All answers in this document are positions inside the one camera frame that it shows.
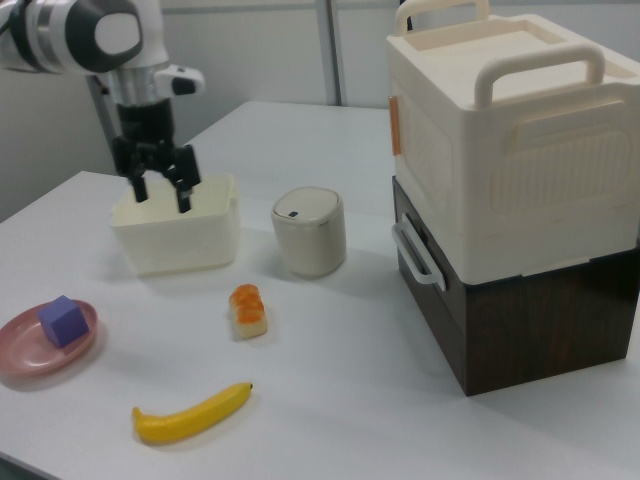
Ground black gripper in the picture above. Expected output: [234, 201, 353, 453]
[111, 98, 203, 214]

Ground purple cube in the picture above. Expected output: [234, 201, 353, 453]
[36, 294, 91, 348]

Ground cream rectangular plastic tub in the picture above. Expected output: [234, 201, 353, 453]
[108, 172, 243, 278]

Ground beige lidded trash can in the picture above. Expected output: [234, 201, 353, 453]
[270, 186, 348, 279]

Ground orange glazed toy bread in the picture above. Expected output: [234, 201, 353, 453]
[228, 284, 270, 343]

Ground pink plate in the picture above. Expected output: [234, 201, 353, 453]
[0, 299, 100, 378]

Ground yellow toy banana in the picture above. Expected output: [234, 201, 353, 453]
[131, 381, 255, 445]

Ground cream storage box with handles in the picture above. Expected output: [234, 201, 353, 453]
[384, 0, 640, 287]

